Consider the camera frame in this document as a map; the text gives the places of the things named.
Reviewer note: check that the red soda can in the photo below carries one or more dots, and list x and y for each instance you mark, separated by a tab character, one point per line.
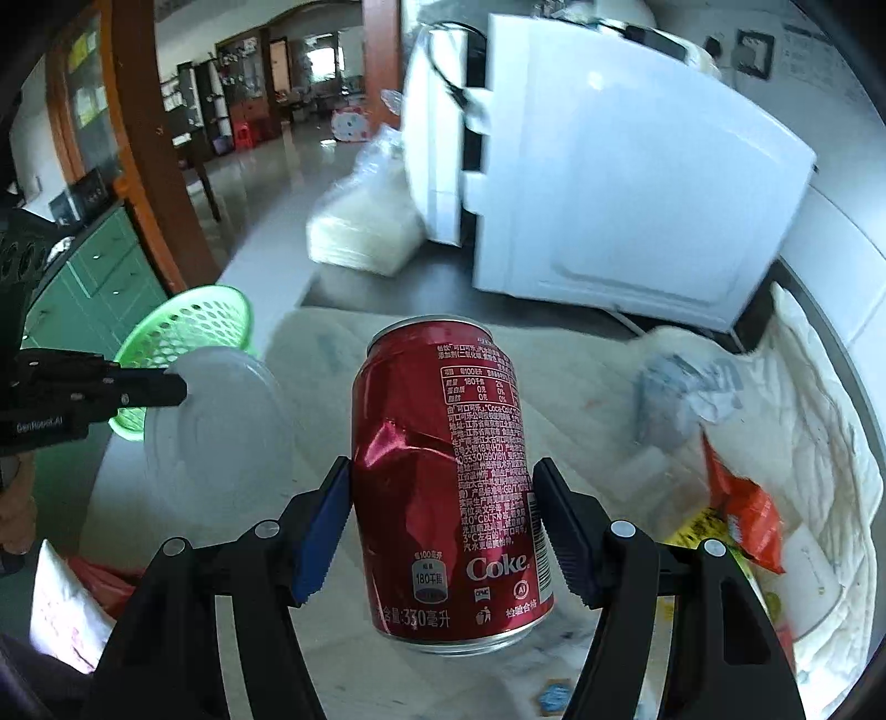
415	484

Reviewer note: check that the white microwave oven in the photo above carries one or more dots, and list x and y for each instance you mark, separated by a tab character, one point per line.
623	173

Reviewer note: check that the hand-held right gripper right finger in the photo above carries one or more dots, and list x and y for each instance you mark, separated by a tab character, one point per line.
564	533

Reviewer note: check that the wall socket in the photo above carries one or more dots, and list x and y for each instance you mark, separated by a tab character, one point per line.
753	54

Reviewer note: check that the clear bag of rice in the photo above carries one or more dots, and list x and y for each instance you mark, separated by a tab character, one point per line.
360	221

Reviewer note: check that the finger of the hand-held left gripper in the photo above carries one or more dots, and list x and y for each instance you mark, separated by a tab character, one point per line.
149	389

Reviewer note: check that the black box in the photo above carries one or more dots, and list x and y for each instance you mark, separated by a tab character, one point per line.
86	197

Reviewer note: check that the small red plastic stool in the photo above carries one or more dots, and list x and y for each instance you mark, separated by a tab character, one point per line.
242	136

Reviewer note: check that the person's left hand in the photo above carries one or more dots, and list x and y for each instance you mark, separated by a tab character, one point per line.
15	509

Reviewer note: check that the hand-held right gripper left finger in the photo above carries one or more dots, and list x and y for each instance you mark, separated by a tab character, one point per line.
322	533

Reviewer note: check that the glass door cabinet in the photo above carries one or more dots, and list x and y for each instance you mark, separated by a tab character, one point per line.
86	104

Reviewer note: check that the white printed bag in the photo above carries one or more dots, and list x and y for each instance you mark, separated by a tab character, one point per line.
62	609

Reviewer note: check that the dark wooden table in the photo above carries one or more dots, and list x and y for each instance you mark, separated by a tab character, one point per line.
204	180

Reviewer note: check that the green plastic mesh basket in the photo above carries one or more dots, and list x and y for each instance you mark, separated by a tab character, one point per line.
207	311

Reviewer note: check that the dark wooden display cabinet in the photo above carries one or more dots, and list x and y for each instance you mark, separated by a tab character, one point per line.
242	76

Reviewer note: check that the yellow snack wrapper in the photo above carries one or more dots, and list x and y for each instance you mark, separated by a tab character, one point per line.
699	529

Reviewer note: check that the white quilted printed cloth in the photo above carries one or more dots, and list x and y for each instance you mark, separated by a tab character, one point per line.
574	429

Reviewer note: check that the red snack wrapper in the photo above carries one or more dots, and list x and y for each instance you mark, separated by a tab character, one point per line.
747	512

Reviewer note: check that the polka dot play tent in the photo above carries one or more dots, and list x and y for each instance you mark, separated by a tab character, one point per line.
349	126

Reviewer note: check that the white paper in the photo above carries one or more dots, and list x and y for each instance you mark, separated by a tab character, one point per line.
678	394

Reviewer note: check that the wooden door frame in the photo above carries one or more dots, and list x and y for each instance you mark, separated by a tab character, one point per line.
152	138

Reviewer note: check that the clear plastic lid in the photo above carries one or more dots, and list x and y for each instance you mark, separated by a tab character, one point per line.
221	429

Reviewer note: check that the wall notice sheet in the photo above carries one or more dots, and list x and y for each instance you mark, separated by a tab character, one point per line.
810	55

